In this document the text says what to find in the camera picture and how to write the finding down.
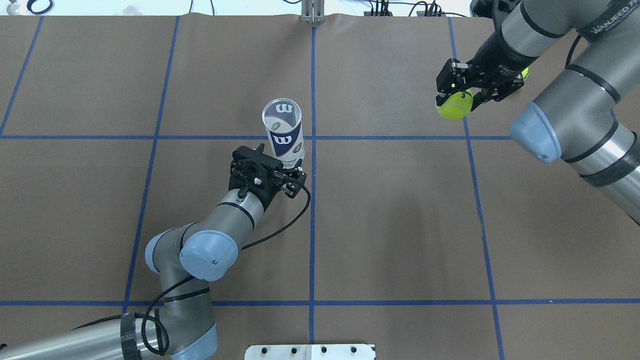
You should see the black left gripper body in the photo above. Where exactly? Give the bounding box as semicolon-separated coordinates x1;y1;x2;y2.
229;144;286;208

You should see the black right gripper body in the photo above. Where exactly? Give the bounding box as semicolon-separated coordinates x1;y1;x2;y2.
467;35;538;99

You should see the tennis ball with Wilson logo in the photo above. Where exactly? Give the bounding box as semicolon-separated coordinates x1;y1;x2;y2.
436;90;474;121

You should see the Wilson tennis ball can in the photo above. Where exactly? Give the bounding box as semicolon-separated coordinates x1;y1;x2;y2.
262;98;306;169

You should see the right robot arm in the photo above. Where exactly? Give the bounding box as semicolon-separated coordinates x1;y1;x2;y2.
435;0;640;223

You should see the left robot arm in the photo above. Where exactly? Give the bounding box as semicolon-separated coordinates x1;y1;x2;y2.
1;142;307;360

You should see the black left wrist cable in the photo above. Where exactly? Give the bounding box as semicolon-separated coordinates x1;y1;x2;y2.
75;185;312;357

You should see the aluminium frame post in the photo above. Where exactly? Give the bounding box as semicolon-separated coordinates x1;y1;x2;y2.
300;0;326;25

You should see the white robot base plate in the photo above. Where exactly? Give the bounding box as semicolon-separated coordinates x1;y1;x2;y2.
244;343;377;360

